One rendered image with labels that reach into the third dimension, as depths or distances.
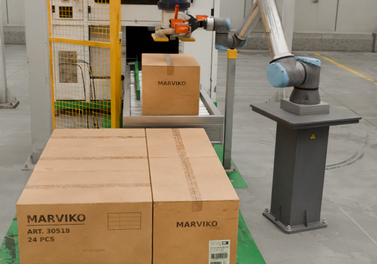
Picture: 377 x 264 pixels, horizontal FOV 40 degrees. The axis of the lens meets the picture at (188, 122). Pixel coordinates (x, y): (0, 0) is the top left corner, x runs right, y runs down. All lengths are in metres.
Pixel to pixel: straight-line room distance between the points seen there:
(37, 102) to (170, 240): 2.18
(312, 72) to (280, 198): 0.84
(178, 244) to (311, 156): 1.18
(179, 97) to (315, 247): 1.33
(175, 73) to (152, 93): 0.21
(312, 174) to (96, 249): 1.49
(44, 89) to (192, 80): 1.29
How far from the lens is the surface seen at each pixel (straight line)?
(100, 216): 2.38
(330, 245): 3.28
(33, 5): 4.18
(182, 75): 3.55
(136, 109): 4.01
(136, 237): 2.42
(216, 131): 3.60
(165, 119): 3.53
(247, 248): 3.12
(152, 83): 3.54
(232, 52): 4.07
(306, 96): 3.18
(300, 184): 3.29
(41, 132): 4.34
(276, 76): 3.04
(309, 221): 3.45
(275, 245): 3.19
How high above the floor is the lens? 1.50
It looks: 15 degrees down
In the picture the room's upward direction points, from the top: 2 degrees clockwise
